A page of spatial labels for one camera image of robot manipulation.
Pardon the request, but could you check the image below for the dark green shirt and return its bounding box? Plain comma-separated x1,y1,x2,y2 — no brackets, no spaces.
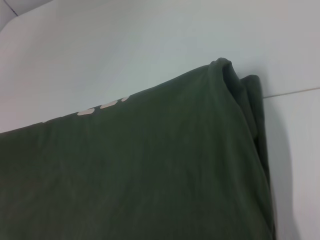
0,57,277,240

